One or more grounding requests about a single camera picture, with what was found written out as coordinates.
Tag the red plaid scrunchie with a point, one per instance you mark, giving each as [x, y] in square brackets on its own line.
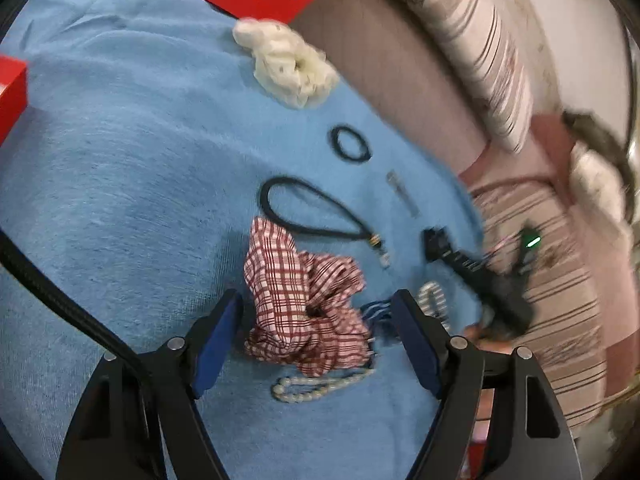
[300, 300]

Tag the blue striped scrunchie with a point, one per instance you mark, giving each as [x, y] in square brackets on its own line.
[377, 312]

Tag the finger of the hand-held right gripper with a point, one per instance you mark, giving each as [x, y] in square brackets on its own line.
[440, 246]

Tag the silver hair clip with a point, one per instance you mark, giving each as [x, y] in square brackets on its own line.
[400, 190]

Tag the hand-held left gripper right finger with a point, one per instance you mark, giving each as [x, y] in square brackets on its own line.
[419, 347]

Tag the striped pillow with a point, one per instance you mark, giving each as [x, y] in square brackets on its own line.
[475, 35]

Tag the long pearl bead strand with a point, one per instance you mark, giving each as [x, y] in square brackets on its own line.
[310, 389]

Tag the white fluffy cloth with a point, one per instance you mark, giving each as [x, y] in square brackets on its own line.
[600, 190]

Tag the white lace scrunchie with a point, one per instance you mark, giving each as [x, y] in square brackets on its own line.
[280, 60]

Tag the striped beige cloth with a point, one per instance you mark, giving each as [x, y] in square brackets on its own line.
[560, 285]

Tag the blue towel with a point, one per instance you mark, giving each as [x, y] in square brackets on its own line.
[125, 185]

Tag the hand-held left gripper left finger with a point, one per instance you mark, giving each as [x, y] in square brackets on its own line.
[219, 347]

